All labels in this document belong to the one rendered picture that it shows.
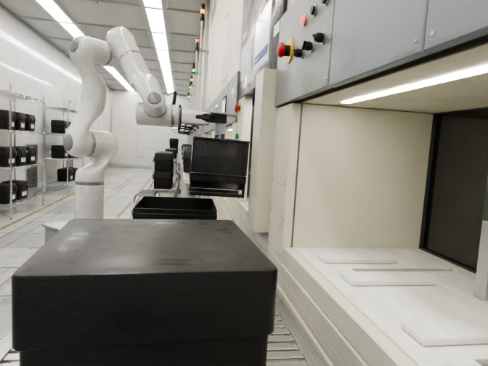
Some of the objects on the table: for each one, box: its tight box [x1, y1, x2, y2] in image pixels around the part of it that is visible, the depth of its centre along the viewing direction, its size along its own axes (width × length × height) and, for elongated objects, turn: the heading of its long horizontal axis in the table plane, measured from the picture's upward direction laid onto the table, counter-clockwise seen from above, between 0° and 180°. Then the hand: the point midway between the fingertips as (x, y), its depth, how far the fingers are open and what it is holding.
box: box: [12, 219, 278, 366], centre depth 55 cm, size 29×29×25 cm
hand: (220, 119), depth 143 cm, fingers closed on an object, 3 cm apart
